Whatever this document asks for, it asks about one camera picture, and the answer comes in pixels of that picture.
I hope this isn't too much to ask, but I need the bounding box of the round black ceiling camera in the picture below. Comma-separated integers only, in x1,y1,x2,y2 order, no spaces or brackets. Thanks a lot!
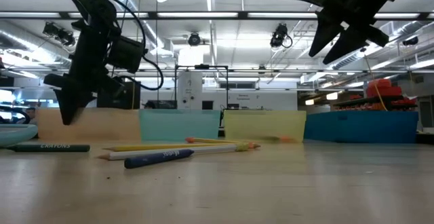
187,31,201,47

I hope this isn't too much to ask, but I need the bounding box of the thin black hanging cable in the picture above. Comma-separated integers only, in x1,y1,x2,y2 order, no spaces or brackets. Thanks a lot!
155,0,160,109

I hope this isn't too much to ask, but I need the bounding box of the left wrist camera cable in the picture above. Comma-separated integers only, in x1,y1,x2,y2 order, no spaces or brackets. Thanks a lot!
98,0,165,92

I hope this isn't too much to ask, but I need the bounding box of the translucent teal plastic bin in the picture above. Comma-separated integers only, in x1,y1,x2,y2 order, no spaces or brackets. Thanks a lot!
138,109,221,142

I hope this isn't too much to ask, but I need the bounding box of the translucent yellow plastic bin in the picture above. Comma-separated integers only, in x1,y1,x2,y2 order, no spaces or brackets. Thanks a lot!
223,109,307,143

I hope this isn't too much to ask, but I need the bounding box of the plain yellow pencil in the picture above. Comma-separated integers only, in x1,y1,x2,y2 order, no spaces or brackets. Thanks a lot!
102,143,240,152

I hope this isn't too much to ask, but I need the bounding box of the translucent orange plastic bin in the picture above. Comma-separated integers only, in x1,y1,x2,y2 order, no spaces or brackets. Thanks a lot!
37,107,142,143

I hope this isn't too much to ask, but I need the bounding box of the black metal frame stand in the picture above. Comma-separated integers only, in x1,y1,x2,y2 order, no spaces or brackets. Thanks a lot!
174,63,230,111

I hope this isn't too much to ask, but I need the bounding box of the black ceiling camera with cable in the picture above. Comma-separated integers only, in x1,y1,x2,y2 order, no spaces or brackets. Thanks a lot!
269,22,293,50

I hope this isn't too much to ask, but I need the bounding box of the white ceiling vent box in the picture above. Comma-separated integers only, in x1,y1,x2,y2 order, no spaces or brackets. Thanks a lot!
379,20,396,40

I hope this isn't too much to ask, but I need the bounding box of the black ceiling camera cluster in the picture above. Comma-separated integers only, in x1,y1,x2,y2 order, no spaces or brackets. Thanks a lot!
42,21,76,48

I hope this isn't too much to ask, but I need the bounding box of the person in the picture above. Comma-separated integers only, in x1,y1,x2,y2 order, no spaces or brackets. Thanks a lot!
24,107,37,126

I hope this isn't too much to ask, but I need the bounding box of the red box stack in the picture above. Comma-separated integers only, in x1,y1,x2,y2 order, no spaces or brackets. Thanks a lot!
365,78,403,98

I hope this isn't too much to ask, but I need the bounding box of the white column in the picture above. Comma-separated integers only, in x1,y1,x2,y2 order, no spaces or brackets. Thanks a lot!
176,71,203,111

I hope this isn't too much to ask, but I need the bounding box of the black shelf with orange parts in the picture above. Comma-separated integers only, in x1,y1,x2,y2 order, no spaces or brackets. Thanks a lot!
333,94,418,112

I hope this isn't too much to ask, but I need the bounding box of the black monitor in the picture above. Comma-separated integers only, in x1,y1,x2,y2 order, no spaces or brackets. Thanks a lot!
96,81,142,110

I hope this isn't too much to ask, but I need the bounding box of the black ceiling device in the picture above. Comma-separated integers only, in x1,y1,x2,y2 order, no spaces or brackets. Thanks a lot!
401,35,420,47

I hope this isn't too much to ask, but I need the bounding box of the blue plastic bin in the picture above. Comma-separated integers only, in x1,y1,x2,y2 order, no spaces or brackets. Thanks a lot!
303,111,419,145

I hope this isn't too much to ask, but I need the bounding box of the small dark screen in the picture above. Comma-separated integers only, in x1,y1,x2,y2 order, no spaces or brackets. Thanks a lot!
144,99,178,110

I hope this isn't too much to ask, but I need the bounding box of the dark green crayon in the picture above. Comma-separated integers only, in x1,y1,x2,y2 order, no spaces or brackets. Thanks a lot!
6,143,92,153

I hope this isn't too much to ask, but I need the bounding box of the blue crayon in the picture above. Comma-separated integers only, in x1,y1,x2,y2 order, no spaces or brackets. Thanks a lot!
123,149,195,170

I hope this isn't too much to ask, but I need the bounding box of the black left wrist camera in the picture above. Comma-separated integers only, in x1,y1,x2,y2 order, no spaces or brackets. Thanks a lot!
107,35,149,75

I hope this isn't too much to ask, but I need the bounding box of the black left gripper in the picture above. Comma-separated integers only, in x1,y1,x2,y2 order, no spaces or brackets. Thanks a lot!
43,23,125,126

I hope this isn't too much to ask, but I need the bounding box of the long yellow hanging cable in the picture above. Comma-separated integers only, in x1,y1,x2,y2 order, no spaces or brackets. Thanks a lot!
361,49,389,112

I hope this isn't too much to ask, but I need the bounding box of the black curved cable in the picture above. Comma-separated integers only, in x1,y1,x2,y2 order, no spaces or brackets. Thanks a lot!
0,105,31,126

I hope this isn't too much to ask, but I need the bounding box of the white pencil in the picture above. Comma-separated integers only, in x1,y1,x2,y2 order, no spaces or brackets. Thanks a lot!
95,143,254,161

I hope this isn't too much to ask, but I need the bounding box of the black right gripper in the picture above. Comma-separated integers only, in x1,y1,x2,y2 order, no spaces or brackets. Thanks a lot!
307,0,406,65

